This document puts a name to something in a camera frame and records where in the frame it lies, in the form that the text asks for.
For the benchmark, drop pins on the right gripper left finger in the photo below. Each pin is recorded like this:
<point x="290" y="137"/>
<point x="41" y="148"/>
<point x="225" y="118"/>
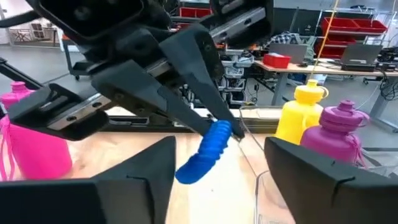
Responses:
<point x="77" y="202"/>

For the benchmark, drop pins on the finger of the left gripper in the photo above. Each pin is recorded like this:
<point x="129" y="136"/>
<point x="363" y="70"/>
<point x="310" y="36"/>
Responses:
<point x="140" y="90"/>
<point x="199" y="62"/>

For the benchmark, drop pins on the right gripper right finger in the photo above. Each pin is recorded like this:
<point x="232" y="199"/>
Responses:
<point x="342" y="202"/>

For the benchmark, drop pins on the hot pink water bottle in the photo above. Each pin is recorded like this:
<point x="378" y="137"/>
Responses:
<point x="37" y="152"/>

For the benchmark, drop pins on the purple water bottle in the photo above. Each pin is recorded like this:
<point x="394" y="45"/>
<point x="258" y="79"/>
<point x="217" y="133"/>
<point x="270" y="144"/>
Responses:
<point x="332" y="140"/>

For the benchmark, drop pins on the blue coil wrist band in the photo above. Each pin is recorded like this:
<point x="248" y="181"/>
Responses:
<point x="211" y="146"/>

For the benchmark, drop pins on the yellow water bottle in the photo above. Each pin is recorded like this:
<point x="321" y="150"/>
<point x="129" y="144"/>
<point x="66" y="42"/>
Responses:
<point x="298" y="118"/>

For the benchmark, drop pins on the rack with grey bins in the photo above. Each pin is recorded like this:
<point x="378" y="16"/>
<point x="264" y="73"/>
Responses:
<point x="236" y="71"/>

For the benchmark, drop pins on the red box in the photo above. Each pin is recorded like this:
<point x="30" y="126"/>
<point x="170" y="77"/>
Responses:
<point x="276" y="60"/>

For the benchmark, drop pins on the grey open laptop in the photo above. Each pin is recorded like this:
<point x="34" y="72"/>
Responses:
<point x="287" y="53"/>
<point x="360" y="56"/>

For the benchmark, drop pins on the long wooden work table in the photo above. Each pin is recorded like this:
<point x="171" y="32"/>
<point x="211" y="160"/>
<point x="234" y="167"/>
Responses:
<point x="329" y="69"/>

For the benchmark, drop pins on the black aluminium table frame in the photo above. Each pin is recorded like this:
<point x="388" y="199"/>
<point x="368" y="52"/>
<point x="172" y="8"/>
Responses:
<point x="140" y="124"/>

